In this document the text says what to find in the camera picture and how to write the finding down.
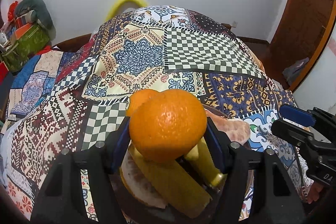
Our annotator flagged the peeled pomelo segment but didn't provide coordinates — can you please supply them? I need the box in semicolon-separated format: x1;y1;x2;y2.
206;110;251;145

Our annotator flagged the pomelo wedge with rind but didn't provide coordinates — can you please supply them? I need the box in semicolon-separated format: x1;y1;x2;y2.
120;151;168;209

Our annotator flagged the sugarcane piece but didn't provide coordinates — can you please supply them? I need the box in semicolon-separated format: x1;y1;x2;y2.
128;144;211;218
184;138;227;191

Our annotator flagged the large orange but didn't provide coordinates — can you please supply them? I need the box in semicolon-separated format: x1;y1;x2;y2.
129;89;207;163
126;89;159;117

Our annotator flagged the person right hand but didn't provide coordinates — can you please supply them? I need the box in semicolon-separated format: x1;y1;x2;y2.
306;182;324;204

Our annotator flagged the purple ceramic plate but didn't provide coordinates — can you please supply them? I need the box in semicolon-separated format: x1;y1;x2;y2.
110;108;253;224

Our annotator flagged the patchwork patterned bedspread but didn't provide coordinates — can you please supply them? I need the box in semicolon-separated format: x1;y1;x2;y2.
0;5;314;224

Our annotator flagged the wooden door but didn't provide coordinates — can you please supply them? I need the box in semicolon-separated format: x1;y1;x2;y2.
269;0;335;91

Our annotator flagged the red box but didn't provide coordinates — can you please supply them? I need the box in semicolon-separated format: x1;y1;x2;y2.
0;61;9;84

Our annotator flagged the green storage box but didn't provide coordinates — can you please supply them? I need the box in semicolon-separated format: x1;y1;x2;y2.
1;24;50;73

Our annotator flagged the yellow foam tube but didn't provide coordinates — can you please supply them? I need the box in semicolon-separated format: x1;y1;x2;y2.
105;0;148;21

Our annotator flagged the red plastic bag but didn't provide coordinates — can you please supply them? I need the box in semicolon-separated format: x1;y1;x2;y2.
7;1;18;22

